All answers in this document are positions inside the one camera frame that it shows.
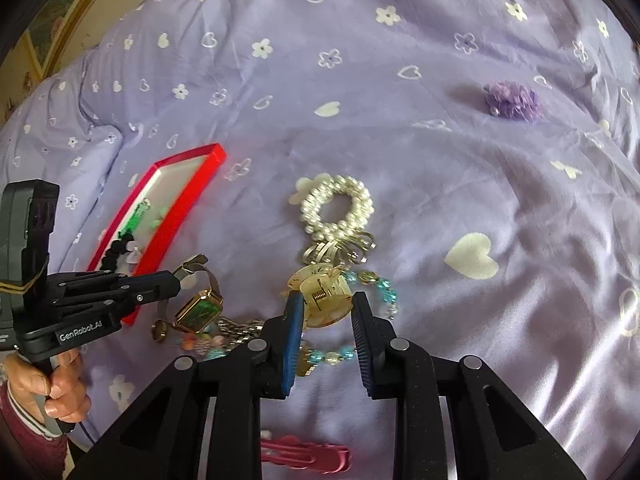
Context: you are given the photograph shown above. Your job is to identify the black scrunchie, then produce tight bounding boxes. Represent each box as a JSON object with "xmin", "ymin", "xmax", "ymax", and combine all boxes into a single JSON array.
[{"xmin": 100, "ymin": 231, "xmax": 134, "ymax": 272}]

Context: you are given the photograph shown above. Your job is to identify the yellow claw hair clip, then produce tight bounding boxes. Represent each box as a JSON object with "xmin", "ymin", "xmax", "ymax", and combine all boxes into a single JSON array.
[{"xmin": 288, "ymin": 263, "xmax": 352, "ymax": 328}]

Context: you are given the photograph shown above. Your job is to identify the colourful bead charm bracelet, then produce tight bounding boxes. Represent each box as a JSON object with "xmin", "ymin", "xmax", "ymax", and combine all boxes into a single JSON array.
[{"xmin": 179, "ymin": 331, "xmax": 229, "ymax": 360}]

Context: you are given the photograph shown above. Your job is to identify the green braided bracelet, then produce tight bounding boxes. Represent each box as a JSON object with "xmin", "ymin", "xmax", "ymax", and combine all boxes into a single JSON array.
[{"xmin": 118, "ymin": 198, "xmax": 152, "ymax": 239}]

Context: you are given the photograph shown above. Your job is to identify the green face wrist watch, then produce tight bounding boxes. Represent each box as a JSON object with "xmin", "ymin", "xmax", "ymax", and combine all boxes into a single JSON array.
[{"xmin": 156, "ymin": 254, "xmax": 224, "ymax": 334}]

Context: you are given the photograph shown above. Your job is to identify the pink snap hair clip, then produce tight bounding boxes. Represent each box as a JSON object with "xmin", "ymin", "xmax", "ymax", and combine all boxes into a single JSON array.
[{"xmin": 260, "ymin": 436, "xmax": 352, "ymax": 474}]

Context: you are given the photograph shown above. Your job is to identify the person's left hand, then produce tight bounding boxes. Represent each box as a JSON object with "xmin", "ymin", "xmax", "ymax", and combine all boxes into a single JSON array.
[{"xmin": 3, "ymin": 349, "xmax": 91, "ymax": 424}]

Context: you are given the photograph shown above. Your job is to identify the red shallow box tray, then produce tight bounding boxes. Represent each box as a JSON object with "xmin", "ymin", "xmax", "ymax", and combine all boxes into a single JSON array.
[{"xmin": 86, "ymin": 142, "xmax": 228, "ymax": 328}]

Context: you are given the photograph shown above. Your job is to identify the pearl bead scrunchie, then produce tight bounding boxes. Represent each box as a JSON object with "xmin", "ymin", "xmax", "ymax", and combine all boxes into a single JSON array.
[{"xmin": 288, "ymin": 174, "xmax": 376, "ymax": 266}]

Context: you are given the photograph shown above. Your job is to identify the purple floral bed quilt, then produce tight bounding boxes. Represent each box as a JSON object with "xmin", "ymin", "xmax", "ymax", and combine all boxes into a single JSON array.
[{"xmin": 1, "ymin": 0, "xmax": 639, "ymax": 479}]

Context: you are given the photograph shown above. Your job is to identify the purple flower hair accessory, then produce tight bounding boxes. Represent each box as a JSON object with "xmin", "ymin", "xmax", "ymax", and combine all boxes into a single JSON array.
[{"xmin": 483, "ymin": 81, "xmax": 542, "ymax": 122}]

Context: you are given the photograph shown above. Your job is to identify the silver chain bracelet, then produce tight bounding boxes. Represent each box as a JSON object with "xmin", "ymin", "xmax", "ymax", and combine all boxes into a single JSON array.
[{"xmin": 214, "ymin": 316, "xmax": 266, "ymax": 348}]

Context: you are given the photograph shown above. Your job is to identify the framed wall picture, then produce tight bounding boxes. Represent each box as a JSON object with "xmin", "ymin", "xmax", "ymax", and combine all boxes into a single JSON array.
[{"xmin": 24, "ymin": 0, "xmax": 94, "ymax": 79}]

